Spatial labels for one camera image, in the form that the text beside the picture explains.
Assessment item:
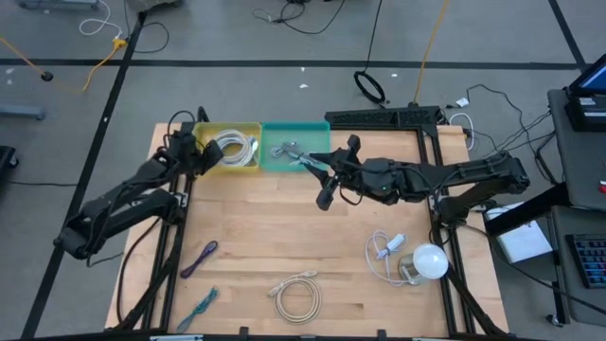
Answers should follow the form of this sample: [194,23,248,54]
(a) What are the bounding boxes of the white looped cable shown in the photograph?
[448,112,476,153]

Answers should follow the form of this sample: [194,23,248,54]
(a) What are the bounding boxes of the black device box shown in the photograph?
[564,94,606,134]

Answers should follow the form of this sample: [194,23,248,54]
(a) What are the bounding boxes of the black white braided cable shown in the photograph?
[271,140,329,171]

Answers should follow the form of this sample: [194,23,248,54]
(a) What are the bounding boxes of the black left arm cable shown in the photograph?
[163,109,198,148]

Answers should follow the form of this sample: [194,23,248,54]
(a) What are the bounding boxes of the thin white charger cable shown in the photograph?
[363,229,409,288]

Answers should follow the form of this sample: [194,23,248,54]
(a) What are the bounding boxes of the grey base bar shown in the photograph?
[0,103,46,121]

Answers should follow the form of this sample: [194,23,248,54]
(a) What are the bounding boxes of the open laptop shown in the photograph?
[567,52,606,97]

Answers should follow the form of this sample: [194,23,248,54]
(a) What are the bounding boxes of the white round dome lamp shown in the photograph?
[397,242,450,287]

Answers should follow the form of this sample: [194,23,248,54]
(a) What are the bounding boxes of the black loose floor cable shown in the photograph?
[252,0,348,36]

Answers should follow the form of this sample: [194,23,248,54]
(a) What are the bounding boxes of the thick white cable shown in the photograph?
[211,129,260,168]

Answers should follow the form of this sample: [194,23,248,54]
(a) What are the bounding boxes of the black perforated mount plate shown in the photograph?
[324,105,442,133]

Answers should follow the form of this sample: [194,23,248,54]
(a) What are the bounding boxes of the black aluminium table frame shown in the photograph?
[116,106,510,341]

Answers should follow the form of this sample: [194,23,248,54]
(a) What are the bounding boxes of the teal plastic bin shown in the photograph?
[259,120,332,173]

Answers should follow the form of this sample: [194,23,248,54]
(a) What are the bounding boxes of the grey side desk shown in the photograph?
[482,87,606,328]

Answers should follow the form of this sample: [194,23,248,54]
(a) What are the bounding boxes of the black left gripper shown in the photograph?
[167,131,225,178]

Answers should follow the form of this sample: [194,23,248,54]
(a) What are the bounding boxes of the black floor cable loop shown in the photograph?
[134,20,171,55]

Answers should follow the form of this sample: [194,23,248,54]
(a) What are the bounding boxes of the black desk cables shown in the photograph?
[465,83,558,184]

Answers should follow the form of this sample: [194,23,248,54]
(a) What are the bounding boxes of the yellow hanging power cord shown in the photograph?
[413,0,451,106]

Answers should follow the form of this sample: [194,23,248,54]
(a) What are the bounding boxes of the yellow floor extension cord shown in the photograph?
[0,35,129,94]

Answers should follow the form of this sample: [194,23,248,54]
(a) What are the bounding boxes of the white floor cable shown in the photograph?
[78,0,125,40]

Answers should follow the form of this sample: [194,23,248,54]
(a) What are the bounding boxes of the black coiled floor cable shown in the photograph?
[352,0,388,106]

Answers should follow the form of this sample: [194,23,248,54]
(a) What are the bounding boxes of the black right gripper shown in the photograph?
[307,134,379,212]

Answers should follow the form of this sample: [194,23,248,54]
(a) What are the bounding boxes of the beige cable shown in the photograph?
[267,269,323,326]

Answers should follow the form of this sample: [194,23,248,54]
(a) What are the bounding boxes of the black caster wheel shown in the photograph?
[0,145,21,171]

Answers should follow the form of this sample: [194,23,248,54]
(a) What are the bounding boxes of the black backlit keyboard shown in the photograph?
[564,232,606,291]

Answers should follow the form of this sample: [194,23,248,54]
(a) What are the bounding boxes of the white paper box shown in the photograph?
[484,202,553,264]

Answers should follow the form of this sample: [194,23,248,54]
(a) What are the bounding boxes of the yellow plastic bin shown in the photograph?
[191,121,263,175]

